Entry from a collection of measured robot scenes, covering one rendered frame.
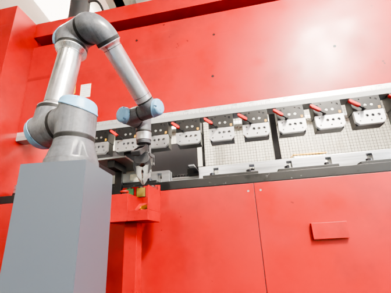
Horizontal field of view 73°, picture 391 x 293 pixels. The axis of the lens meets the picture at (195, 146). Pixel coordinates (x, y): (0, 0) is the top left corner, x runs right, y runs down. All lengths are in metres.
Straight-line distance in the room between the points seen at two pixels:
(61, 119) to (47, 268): 0.40
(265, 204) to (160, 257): 0.57
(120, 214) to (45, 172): 0.53
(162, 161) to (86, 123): 1.40
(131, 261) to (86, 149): 0.61
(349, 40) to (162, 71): 1.18
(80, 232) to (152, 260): 0.76
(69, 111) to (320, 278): 1.18
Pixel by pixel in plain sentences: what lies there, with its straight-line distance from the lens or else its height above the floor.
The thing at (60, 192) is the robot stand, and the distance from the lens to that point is 0.75.
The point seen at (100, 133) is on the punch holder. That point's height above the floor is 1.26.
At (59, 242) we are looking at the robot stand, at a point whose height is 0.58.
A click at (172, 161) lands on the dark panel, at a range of 2.16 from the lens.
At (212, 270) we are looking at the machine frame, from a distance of 1.36.
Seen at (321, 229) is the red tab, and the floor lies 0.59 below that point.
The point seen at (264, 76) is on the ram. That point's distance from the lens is 1.74.
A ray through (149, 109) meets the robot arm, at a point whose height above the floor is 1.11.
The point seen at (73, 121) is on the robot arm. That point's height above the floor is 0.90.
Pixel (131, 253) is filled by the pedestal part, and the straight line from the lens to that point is 1.26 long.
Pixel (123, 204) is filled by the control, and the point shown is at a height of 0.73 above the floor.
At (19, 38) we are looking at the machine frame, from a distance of 2.51.
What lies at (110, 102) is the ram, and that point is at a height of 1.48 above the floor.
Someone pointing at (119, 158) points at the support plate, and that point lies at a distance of 1.45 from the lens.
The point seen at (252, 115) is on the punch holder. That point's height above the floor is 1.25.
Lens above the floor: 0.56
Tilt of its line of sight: 20 degrees up
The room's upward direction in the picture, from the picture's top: 3 degrees counter-clockwise
